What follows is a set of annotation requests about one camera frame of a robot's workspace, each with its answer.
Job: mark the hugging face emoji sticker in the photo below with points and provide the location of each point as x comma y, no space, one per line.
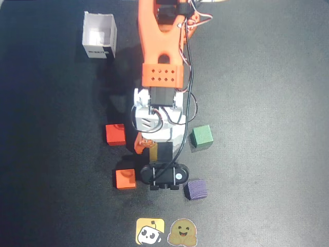
182,231

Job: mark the purple wooden cube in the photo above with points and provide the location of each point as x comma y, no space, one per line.
196,189

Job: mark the white open cardboard box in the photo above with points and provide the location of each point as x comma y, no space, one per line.
99,33

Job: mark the yellow wooden cube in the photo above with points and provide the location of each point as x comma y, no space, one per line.
153,151

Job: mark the black felt mat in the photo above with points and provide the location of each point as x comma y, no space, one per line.
270,128

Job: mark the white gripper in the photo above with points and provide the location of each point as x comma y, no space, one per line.
143,147

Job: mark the red wooden cube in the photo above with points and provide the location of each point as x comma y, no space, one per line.
115,135

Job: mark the orange and white robot arm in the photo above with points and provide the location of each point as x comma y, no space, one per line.
154,38

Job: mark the orange wooden cube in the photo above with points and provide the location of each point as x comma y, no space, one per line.
125,180

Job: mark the yellow robot logo sticker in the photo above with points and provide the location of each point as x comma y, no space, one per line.
149,231

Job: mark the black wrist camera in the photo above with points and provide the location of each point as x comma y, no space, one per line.
164,177

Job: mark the green wooden cube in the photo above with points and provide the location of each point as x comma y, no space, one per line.
202,135

